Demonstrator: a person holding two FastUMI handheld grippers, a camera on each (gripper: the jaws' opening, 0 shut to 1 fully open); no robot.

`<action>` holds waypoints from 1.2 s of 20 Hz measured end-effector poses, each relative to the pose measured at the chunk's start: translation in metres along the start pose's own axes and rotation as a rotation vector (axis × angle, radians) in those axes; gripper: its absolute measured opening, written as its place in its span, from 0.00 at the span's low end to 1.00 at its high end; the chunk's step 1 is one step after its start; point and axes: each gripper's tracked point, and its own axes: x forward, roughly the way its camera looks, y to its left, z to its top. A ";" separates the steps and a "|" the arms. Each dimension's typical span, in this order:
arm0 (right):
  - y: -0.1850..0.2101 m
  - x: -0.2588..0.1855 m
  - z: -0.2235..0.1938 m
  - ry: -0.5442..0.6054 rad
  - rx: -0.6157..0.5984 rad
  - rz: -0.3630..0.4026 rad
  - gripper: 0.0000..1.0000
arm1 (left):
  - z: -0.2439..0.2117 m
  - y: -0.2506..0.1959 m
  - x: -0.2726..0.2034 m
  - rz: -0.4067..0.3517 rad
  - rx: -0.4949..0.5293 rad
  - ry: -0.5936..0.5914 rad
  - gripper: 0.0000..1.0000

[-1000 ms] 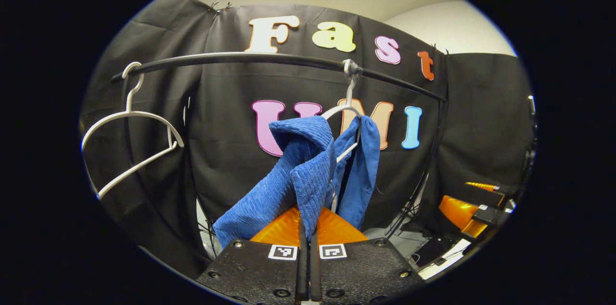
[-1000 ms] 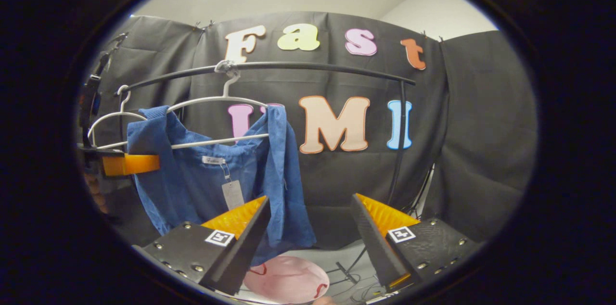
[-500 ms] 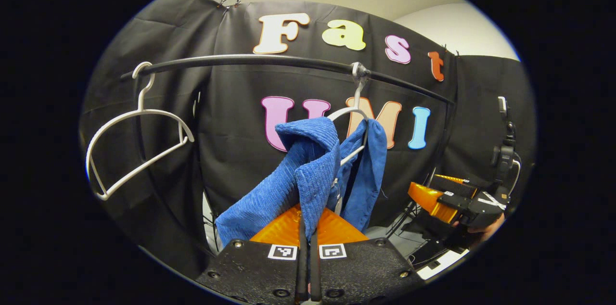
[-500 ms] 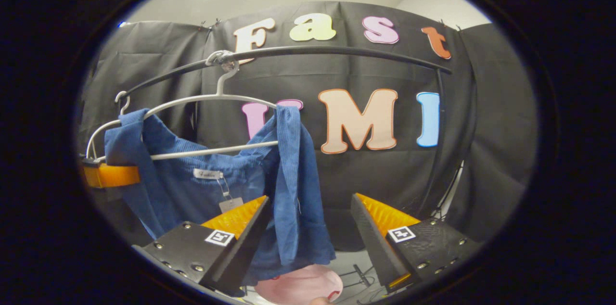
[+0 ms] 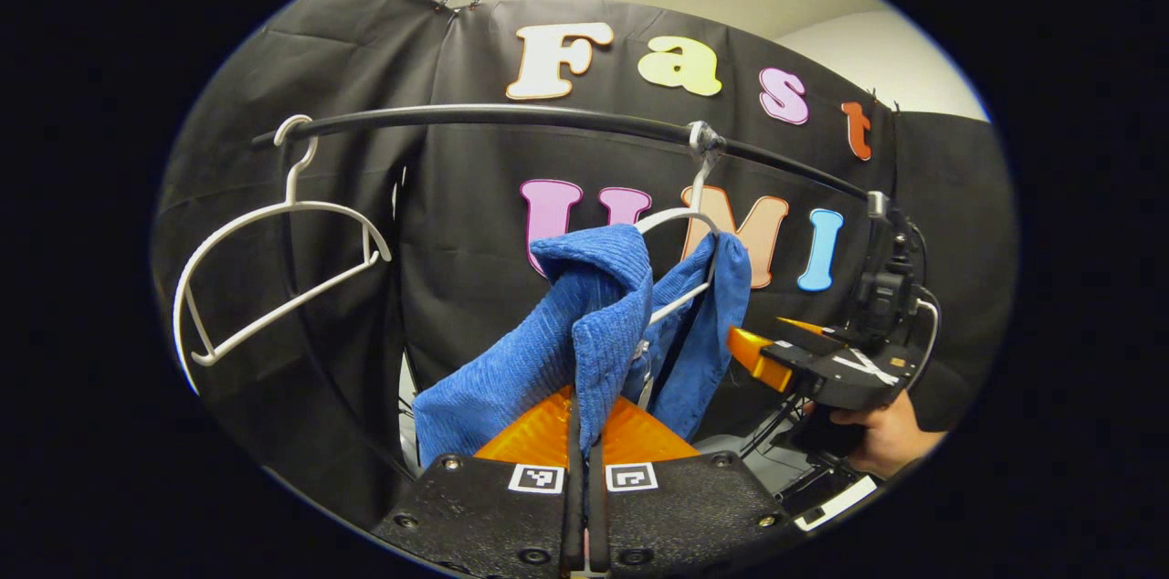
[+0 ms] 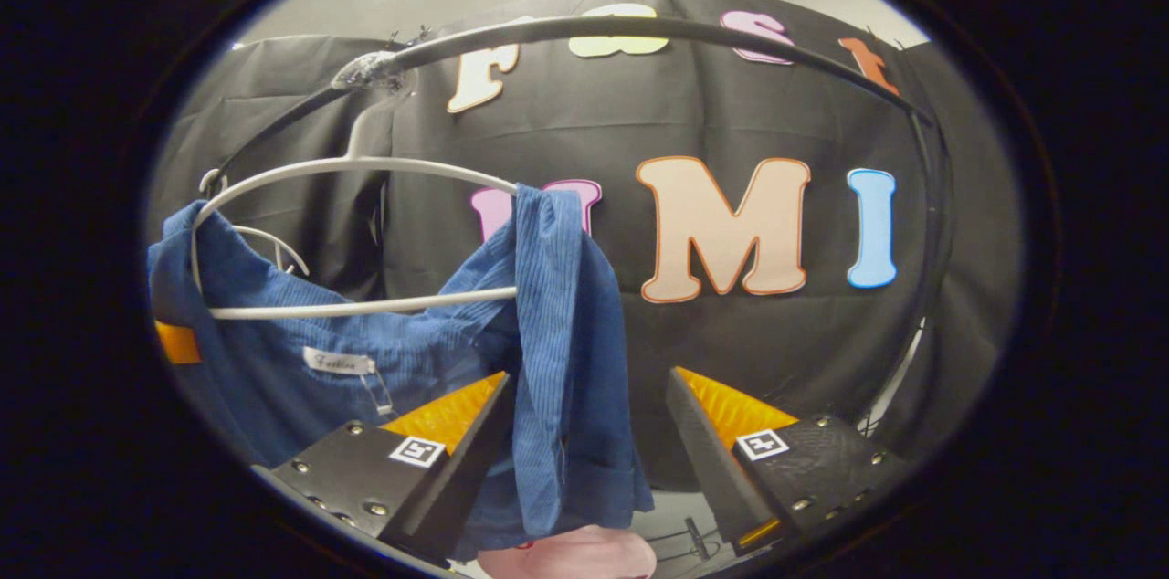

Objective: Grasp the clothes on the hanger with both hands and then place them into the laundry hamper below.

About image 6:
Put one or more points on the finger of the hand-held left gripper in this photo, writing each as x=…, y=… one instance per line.
x=178, y=343

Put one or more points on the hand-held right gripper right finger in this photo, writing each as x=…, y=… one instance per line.
x=699, y=442

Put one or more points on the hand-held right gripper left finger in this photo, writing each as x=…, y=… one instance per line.
x=475, y=456

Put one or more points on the pink laundry hamper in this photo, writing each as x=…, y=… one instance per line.
x=575, y=556

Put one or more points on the white clothes hanger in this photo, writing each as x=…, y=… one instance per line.
x=365, y=163
x=279, y=241

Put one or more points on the black clothes rack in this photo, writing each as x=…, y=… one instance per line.
x=639, y=24

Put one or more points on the black backdrop cloth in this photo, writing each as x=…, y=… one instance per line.
x=776, y=360

